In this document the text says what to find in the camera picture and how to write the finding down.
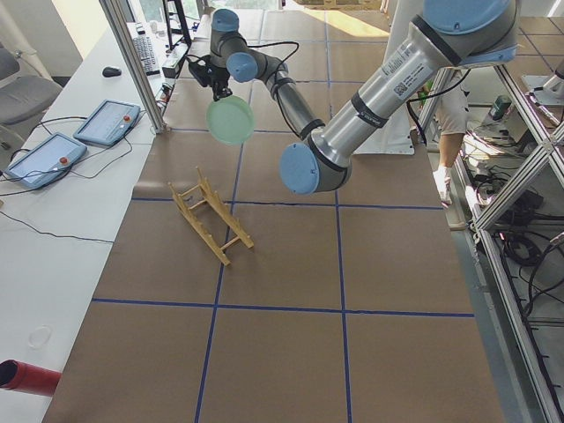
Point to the black keyboard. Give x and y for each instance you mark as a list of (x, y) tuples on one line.
[(144, 48)]

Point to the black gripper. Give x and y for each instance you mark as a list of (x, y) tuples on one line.
[(219, 81)]

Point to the wooden dish rack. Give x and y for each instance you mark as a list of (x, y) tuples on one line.
[(210, 217)]

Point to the aluminium frame post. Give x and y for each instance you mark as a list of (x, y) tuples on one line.
[(117, 22)]

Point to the person in white shorts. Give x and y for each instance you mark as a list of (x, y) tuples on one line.
[(452, 115)]

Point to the red cylinder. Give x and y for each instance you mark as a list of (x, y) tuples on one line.
[(27, 378)]

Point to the pale green plate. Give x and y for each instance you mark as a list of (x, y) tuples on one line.
[(230, 120)]

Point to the grey office chair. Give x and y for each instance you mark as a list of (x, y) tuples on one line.
[(24, 98)]

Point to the blue teach pendant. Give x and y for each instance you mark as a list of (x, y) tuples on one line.
[(47, 161), (108, 123)]

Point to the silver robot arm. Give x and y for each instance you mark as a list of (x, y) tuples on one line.
[(440, 34)]

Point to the aluminium frame rack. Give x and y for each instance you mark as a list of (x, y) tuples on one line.
[(544, 154)]

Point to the blue teach pendant near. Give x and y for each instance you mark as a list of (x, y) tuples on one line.
[(47, 161)]

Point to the black computer mouse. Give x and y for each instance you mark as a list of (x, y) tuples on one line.
[(111, 72)]

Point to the blue teach pendant far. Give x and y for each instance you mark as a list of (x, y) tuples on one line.
[(108, 123)]

